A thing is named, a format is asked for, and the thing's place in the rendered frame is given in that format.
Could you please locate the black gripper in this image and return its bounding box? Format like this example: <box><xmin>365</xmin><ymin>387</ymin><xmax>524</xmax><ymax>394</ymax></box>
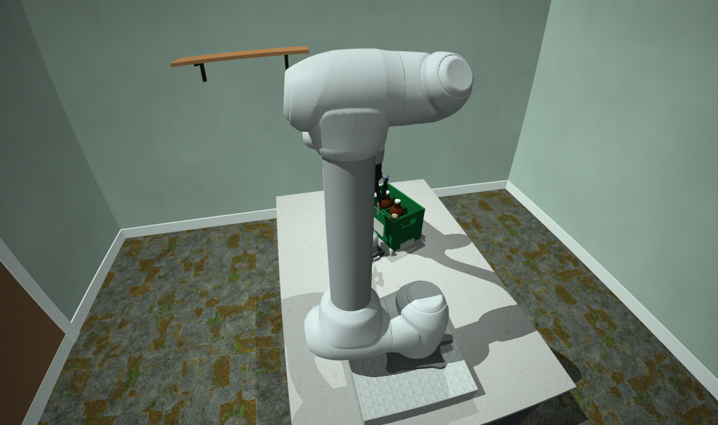
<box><xmin>375</xmin><ymin>163</ymin><xmax>389</xmax><ymax>215</ymax></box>

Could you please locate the brown bottle with white cap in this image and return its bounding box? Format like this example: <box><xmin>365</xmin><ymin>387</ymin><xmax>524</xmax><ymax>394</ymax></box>
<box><xmin>381</xmin><ymin>191</ymin><xmax>393</xmax><ymax>210</ymax></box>
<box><xmin>389</xmin><ymin>199</ymin><xmax>404</xmax><ymax>218</ymax></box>

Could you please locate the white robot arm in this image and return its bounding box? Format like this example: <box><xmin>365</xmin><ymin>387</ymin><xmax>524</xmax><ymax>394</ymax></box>
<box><xmin>283</xmin><ymin>48</ymin><xmax>474</xmax><ymax>373</ymax></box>

